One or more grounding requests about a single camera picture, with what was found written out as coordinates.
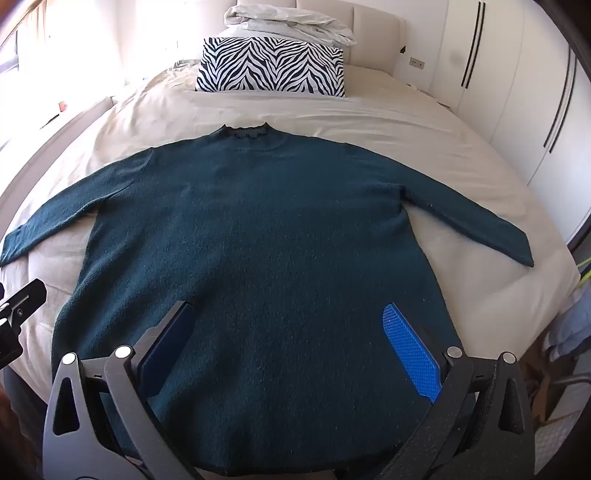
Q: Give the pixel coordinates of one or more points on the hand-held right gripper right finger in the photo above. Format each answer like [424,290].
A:
[408,350]

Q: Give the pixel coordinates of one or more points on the white folded duvet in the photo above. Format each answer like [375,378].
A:
[286,23]

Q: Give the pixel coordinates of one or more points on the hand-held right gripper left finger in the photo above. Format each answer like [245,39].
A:
[170,344]

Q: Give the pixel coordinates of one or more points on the beige bed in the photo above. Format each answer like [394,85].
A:
[369,120]

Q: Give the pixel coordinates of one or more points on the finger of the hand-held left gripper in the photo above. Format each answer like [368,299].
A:
[25,300]
[9,344]

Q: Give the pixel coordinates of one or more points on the wall socket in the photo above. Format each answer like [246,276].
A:
[417,63]

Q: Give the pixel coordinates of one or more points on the zebra print pillow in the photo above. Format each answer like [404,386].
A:
[268,64]

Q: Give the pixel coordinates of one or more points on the white wardrobe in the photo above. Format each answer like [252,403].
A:
[508,92]

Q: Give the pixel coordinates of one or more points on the light blue cloth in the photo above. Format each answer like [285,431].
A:
[570,330]

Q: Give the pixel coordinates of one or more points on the dark teal blanket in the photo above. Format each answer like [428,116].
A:
[277,230]

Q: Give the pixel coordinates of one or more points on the beige padded headboard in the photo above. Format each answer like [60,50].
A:
[374,32]

